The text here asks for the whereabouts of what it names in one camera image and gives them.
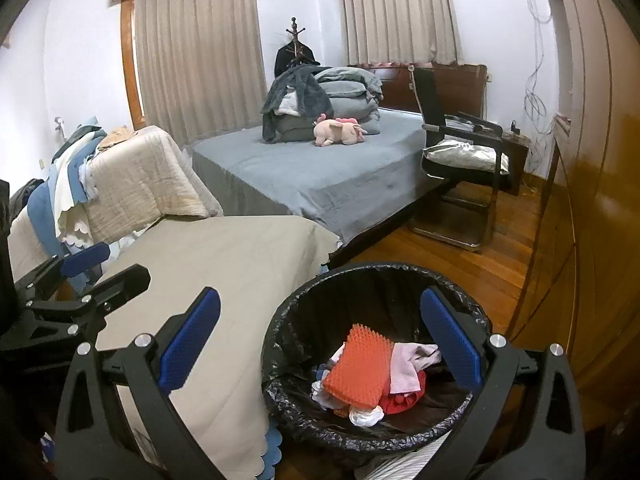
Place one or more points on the white sock ball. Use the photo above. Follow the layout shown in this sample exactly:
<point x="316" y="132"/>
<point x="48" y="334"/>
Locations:
<point x="365" y="416"/>

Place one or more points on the tan cloth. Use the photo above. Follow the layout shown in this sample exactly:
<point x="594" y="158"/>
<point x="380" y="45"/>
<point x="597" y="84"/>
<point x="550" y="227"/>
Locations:
<point x="119" y="136"/>

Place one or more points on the white wall fixture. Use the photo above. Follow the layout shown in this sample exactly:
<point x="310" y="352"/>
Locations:
<point x="59" y="125"/>

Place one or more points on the pink plush toy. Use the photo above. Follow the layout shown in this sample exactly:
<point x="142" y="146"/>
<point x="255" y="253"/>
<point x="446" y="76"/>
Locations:
<point x="340" y="131"/>

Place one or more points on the wooden coat rack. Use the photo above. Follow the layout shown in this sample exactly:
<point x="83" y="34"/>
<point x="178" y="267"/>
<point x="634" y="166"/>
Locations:
<point x="295" y="35"/>

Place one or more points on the white sheet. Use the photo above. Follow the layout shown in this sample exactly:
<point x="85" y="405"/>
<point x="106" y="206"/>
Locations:
<point x="127" y="242"/>

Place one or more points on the wooden nightstand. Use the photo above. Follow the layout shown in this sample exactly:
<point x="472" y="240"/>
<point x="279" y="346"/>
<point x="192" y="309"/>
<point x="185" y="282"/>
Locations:
<point x="517" y="165"/>

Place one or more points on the black coat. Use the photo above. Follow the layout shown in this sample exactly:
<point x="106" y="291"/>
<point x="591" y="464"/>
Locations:
<point x="287" y="57"/>

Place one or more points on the beige quilt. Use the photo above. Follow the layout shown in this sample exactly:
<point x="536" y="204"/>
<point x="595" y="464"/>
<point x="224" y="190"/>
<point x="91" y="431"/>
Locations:
<point x="140" y="185"/>

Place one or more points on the folded grey duvet stack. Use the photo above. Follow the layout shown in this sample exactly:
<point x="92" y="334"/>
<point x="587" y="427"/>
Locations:
<point x="350" y="90"/>

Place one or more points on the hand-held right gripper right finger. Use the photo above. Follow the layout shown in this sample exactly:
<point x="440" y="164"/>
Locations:
<point x="452" y="342"/>

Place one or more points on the red mesh cloth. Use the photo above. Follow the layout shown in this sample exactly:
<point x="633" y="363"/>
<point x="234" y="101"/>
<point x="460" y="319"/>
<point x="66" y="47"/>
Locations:
<point x="400" y="402"/>

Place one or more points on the wooden headboard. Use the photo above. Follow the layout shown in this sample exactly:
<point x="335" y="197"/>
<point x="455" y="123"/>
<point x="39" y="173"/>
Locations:
<point x="455" y="90"/>

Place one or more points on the silver cushion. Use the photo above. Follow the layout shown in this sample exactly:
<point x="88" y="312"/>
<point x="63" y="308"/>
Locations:
<point x="465" y="156"/>

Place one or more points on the cream scalloped cloth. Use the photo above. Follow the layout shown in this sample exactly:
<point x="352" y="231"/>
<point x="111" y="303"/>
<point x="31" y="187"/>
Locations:
<point x="70" y="220"/>

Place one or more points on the dark grey fuzzy blanket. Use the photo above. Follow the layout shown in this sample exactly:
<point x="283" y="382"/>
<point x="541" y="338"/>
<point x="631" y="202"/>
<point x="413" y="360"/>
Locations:
<point x="295" y="90"/>

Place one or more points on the black office chair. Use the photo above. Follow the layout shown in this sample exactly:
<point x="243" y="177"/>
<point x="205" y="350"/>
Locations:
<point x="430" y="100"/>

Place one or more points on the grey bed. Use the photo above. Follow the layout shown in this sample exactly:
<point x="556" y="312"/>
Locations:
<point x="320" y="180"/>

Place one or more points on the light blue cloth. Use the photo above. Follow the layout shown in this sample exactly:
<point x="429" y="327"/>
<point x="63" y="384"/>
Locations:
<point x="82" y="140"/>

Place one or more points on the waste bin with black liner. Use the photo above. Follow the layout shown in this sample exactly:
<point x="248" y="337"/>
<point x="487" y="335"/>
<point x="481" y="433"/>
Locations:
<point x="310" y="320"/>

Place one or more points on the wooden wardrobe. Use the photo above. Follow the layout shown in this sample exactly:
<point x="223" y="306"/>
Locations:
<point x="600" y="160"/>

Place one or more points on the pink cloth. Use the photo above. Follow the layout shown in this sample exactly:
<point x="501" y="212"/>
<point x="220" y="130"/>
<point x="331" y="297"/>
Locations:
<point x="402" y="370"/>

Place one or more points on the dark cloth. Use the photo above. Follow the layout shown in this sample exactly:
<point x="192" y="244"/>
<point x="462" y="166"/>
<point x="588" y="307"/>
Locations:
<point x="27" y="195"/>

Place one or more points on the beige-covered table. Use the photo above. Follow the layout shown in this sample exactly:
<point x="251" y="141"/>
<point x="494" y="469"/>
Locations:
<point x="225" y="260"/>

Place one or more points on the wide beige curtain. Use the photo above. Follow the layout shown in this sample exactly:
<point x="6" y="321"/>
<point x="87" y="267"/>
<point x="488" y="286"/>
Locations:
<point x="200" y="60"/>

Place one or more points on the wooden window frame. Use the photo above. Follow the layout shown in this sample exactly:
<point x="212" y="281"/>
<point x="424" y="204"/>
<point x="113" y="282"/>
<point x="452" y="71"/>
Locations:
<point x="131" y="65"/>

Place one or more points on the orange silicone brush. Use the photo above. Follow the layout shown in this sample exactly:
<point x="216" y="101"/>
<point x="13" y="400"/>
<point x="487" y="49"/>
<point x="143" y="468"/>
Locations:
<point x="357" y="365"/>

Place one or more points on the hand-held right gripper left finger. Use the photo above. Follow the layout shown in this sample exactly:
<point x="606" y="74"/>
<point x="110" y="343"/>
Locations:
<point x="190" y="340"/>

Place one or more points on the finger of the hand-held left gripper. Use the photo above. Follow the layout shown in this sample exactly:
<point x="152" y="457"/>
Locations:
<point x="87" y="259"/>
<point x="125" y="282"/>

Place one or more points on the blue scalloped cloth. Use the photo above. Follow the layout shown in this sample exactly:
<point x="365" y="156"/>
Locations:
<point x="42" y="210"/>

